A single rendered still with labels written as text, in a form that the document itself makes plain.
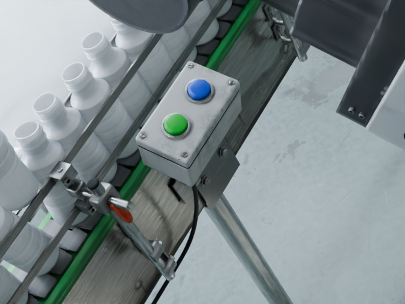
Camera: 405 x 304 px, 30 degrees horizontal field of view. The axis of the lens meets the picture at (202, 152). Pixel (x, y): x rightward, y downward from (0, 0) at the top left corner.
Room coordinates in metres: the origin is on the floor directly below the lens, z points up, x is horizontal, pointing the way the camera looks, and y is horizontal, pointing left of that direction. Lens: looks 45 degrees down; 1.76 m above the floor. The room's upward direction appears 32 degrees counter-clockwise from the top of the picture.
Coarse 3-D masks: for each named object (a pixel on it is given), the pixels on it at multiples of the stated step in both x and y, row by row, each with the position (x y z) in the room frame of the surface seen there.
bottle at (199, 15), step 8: (200, 8) 0.97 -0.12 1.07; (208, 8) 0.98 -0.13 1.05; (192, 16) 0.97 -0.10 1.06; (200, 16) 0.96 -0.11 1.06; (184, 24) 0.97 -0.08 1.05; (192, 24) 0.97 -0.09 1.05; (200, 24) 0.96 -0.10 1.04; (216, 24) 0.98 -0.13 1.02; (192, 32) 0.97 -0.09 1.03; (208, 32) 0.96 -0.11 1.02; (216, 32) 0.97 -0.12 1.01; (200, 40) 0.97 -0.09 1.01; (208, 40) 0.96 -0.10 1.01
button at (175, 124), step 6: (174, 114) 0.73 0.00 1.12; (168, 120) 0.72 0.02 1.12; (174, 120) 0.72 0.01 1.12; (180, 120) 0.72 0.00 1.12; (186, 120) 0.71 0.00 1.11; (168, 126) 0.71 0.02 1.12; (174, 126) 0.71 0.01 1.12; (180, 126) 0.71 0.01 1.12; (186, 126) 0.71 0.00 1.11; (168, 132) 0.71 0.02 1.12; (174, 132) 0.70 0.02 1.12; (180, 132) 0.70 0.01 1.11
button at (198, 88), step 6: (192, 84) 0.76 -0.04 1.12; (198, 84) 0.75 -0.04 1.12; (204, 84) 0.75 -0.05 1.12; (192, 90) 0.75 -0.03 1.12; (198, 90) 0.74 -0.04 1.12; (204, 90) 0.74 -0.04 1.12; (210, 90) 0.74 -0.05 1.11; (192, 96) 0.74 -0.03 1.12; (198, 96) 0.74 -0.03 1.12; (204, 96) 0.74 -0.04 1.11
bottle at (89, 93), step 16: (80, 64) 0.87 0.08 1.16; (64, 80) 0.86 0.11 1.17; (80, 80) 0.85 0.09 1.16; (96, 80) 0.86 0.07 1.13; (80, 96) 0.85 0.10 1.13; (96, 96) 0.84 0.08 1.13; (80, 112) 0.85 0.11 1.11; (96, 112) 0.84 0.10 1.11; (112, 112) 0.84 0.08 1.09; (96, 128) 0.84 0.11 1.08; (112, 128) 0.83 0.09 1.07; (128, 128) 0.84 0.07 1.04; (112, 144) 0.84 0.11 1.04; (128, 144) 0.83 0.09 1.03
